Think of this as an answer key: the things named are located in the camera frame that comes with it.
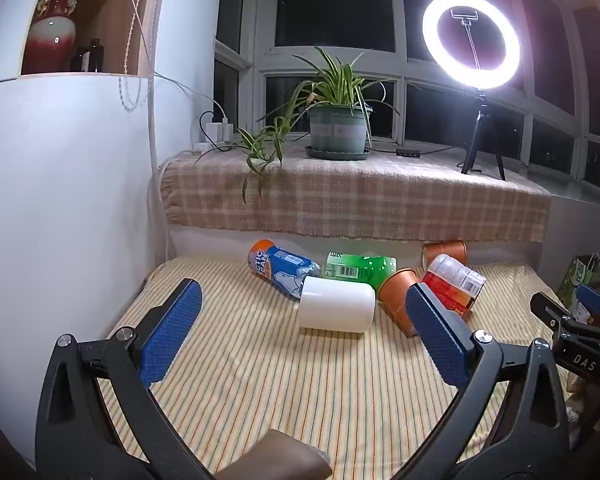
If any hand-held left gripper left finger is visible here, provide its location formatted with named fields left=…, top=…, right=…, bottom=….
left=34, top=277, right=216, bottom=480

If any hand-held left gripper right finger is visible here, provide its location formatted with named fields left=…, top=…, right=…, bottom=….
left=390, top=282, right=572, bottom=480

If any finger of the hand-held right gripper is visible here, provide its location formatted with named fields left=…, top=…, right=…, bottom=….
left=576, top=283, right=600, bottom=334
left=530, top=292, right=577, bottom=334

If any white cup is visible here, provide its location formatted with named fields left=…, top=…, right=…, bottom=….
left=297, top=276, right=376, bottom=336

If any copper cup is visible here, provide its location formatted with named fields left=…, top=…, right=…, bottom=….
left=378, top=268, right=422, bottom=337
left=422, top=240, right=468, bottom=267

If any green paper bag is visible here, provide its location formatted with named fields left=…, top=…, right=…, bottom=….
left=556, top=254, right=600, bottom=322

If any red drink bottle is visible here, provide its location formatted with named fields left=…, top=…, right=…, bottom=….
left=422, top=253, right=487, bottom=318

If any striped mat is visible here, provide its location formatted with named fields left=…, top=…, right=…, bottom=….
left=99, top=252, right=583, bottom=480

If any green drink bottle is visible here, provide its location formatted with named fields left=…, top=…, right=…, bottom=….
left=324, top=252, right=397, bottom=291

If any blue and orange drink bottle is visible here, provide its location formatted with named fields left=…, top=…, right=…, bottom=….
left=247, top=239, right=323, bottom=302

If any brown rounded object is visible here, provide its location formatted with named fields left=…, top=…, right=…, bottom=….
left=214, top=428, right=334, bottom=480

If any checkered cloth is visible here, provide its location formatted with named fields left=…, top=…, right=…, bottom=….
left=160, top=148, right=552, bottom=244

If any white shelf cabinet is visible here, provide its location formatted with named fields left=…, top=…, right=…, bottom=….
left=0, top=0, right=217, bottom=467

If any white power strip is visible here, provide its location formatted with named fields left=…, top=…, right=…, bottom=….
left=194, top=141, right=237, bottom=155

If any black tripod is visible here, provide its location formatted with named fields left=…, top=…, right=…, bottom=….
left=457, top=91, right=507, bottom=182

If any green pot saucer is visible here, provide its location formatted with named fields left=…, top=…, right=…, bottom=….
left=304, top=145, right=372, bottom=162

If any green flower pot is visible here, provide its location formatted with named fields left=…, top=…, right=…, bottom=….
left=307, top=104, right=371, bottom=154

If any spider plant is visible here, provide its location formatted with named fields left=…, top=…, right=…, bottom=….
left=235, top=46, right=402, bottom=203

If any red and white vase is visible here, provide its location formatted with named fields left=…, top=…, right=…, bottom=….
left=23, top=0, right=89, bottom=76

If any white cable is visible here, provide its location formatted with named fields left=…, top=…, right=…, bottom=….
left=111, top=0, right=216, bottom=261

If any beaded blind cord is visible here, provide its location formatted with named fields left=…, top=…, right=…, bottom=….
left=114, top=0, right=148, bottom=111

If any white window frame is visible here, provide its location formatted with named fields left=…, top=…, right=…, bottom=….
left=214, top=0, right=600, bottom=207

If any ring light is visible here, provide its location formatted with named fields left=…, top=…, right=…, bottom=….
left=422, top=0, right=521, bottom=94

